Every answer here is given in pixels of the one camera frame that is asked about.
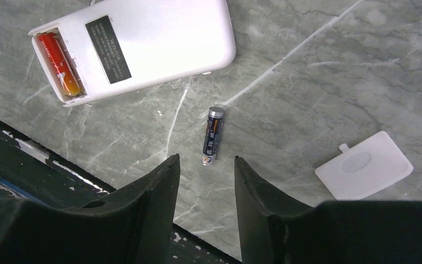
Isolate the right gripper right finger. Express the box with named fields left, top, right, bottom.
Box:
left=234, top=156, right=422, bottom=263

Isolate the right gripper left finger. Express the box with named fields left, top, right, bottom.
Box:
left=0, top=154, right=180, bottom=263

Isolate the white battery cover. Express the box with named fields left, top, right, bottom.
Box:
left=315, top=131, right=414, bottom=200

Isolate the dark battery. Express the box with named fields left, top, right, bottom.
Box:
left=202, top=107, right=225, bottom=166

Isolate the red battery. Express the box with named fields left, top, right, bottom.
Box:
left=37, top=32, right=84, bottom=98

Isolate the white remote control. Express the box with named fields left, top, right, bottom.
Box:
left=29, top=1, right=236, bottom=107

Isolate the black base frame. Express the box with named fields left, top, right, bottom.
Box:
left=0, top=107, right=241, bottom=264

